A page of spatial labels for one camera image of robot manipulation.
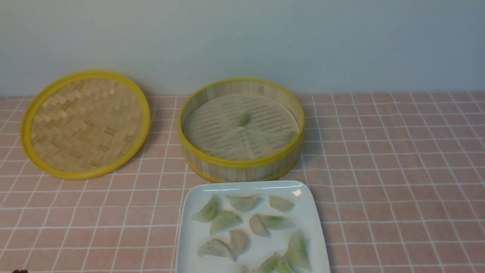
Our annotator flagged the yellow-rimmed bamboo steamer basket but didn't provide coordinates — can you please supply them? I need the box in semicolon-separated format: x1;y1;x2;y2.
177;78;305;183

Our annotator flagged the green dumpling plate middle left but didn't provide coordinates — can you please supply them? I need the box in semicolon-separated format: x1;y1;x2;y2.
209;210;243;236

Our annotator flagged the pale dumpling plate top right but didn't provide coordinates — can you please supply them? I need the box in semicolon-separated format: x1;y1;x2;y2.
268;195;295;212

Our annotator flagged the white square plate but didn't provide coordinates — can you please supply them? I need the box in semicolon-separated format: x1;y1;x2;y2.
175;180;330;273

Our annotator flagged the green dumpling plate top left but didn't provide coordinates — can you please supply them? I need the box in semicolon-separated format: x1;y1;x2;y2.
192;195;219;223

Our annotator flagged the pink dumpling plate lower centre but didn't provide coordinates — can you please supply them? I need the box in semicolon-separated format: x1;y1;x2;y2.
229;229;249;260

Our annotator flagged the small green dumpling in steamer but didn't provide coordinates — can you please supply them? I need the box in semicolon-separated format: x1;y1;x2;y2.
236;113;251;127

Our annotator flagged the yellow-rimmed woven bamboo steamer lid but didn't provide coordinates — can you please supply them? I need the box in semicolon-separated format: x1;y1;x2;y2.
19;71;151;181

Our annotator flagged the pale dumpling plate top centre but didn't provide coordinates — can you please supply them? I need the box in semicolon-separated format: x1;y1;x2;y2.
226;194;259;212

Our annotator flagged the pale dumpling plate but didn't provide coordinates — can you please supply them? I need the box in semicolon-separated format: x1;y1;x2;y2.
197;239;235;261
268;195;295;212
226;194;259;212

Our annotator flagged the green dumpling plate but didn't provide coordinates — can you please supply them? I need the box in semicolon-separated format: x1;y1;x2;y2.
252;253;281;273
192;195;219;223
261;215;291;230
209;210;243;236

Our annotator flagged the pink dumpling plate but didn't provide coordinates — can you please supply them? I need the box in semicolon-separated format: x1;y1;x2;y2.
229;229;249;260
249;213;271;237

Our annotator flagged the white perforated steamer liner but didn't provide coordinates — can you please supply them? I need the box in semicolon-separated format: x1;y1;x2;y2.
183;94;300;161

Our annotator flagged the pale green dumpling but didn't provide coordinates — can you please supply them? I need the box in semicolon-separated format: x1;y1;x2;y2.
286;229;311;270

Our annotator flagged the green dumpling plate bottom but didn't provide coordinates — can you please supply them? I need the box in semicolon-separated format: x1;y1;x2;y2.
252;253;281;273

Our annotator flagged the pale dumpling plate lower left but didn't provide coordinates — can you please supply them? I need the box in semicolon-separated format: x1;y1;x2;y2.
197;239;235;261

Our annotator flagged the green dumpling plate middle right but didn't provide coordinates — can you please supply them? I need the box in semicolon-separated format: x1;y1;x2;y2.
261;215;291;230

